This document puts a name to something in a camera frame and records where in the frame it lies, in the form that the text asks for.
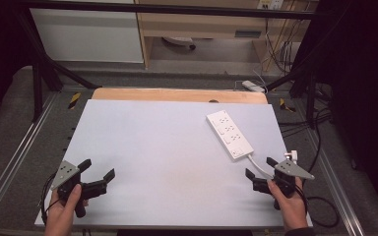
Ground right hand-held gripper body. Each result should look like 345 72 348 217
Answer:
252 158 316 211

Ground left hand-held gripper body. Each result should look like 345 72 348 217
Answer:
50 159 108 219

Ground white power strip cable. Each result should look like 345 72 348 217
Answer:
247 153 276 180

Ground white power strip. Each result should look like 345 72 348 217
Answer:
205 109 255 162

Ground person's left hand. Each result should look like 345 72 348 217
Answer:
44 183 90 236

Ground person's right hand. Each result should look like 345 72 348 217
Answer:
267 176 310 232

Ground yellow black tape marker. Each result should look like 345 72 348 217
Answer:
67 91 83 111
279 97 297 113

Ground white power adapter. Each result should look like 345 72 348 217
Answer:
241 80 267 94

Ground black metal stand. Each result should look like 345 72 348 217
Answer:
12 8 103 123
265 63 321 130

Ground light wooden board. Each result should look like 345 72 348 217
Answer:
91 87 269 105

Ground white cabinet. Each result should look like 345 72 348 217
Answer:
29 7 145 64

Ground office chair base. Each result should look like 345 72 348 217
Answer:
161 35 198 51

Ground black metal crossbar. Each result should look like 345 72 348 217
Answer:
21 0 324 21

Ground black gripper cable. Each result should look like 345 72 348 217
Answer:
40 172 62 226
294 178 341 229

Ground aluminium rail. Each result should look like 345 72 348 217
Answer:
0 92 61 219
303 126 366 236

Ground black floor cables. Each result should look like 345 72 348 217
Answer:
277 83 334 175

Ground bundle of hanging cables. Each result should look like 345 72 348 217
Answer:
263 9 304 75

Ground white wall socket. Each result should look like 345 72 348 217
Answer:
256 0 285 11

